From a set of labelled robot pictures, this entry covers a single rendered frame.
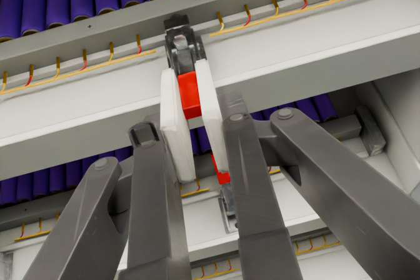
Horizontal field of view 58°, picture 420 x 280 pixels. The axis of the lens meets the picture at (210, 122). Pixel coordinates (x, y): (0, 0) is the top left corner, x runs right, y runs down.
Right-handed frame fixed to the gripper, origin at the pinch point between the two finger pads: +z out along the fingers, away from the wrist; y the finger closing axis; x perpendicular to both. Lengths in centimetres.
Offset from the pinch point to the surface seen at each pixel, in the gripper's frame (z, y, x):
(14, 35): 13.6, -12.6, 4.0
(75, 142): 7.8, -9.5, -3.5
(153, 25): 10.9, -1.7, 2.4
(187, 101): 1.3, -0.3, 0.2
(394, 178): 13.7, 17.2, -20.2
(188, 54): 6.8, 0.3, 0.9
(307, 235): 22.4, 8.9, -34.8
